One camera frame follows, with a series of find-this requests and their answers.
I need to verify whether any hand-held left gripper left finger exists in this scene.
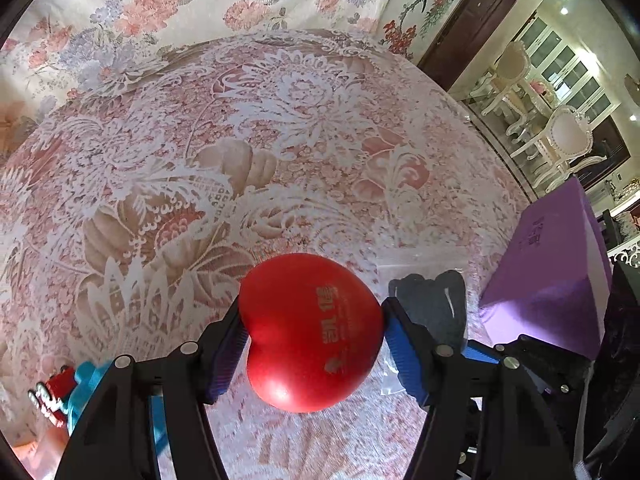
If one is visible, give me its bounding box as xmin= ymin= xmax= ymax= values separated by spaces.
xmin=54 ymin=302 xmax=252 ymax=480

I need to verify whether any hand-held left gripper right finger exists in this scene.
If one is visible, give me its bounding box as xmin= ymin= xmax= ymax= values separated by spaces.
xmin=382 ymin=297 xmax=572 ymax=480

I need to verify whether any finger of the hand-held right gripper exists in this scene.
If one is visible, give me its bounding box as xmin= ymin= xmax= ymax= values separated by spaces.
xmin=465 ymin=334 xmax=596 ymax=411
xmin=456 ymin=396 xmax=484 ymax=480

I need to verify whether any red heart-shaped squeeze ball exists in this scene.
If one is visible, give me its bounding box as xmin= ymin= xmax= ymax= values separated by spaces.
xmin=238 ymin=253 xmax=386 ymax=414

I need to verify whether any purple box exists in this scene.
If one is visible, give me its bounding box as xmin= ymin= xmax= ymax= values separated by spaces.
xmin=478 ymin=176 xmax=614 ymax=361

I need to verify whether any dark grey cloth in bag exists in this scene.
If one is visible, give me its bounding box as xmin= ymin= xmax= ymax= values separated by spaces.
xmin=374 ymin=260 xmax=472 ymax=397

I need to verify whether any blue plastic toy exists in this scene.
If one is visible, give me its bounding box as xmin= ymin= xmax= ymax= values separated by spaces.
xmin=64 ymin=360 xmax=171 ymax=461

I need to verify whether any red toy car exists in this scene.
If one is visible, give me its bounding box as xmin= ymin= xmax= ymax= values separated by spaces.
xmin=27 ymin=366 xmax=77 ymax=429

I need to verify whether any white ornate dining chair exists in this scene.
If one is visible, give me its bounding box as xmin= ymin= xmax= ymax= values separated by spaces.
xmin=509 ymin=106 xmax=609 ymax=194
xmin=479 ymin=41 xmax=532 ymax=137

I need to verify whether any white dining table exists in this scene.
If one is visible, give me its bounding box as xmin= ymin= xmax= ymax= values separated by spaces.
xmin=520 ymin=79 xmax=562 ymax=122

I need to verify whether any white glass-door cabinet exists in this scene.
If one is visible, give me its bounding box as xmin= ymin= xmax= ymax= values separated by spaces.
xmin=515 ymin=14 xmax=617 ymax=117

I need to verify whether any floral cream fabric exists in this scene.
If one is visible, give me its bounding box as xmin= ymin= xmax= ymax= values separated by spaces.
xmin=0 ymin=0 xmax=412 ymax=161

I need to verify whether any dark wooden door frame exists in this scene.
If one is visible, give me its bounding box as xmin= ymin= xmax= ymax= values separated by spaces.
xmin=417 ymin=0 xmax=547 ymax=94

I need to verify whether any bird and flower wall painting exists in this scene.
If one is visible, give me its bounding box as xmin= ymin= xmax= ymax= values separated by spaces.
xmin=379 ymin=0 xmax=497 ymax=62

